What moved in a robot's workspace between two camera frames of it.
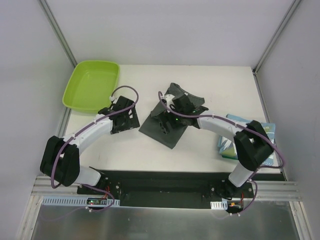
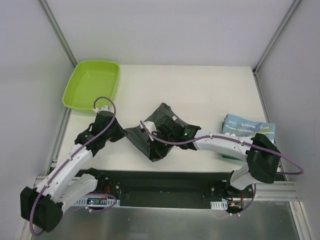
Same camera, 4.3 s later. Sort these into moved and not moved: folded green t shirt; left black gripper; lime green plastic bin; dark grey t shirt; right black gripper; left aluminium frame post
Moved: right black gripper; dark grey t shirt; left black gripper
Not moved: folded green t shirt; left aluminium frame post; lime green plastic bin
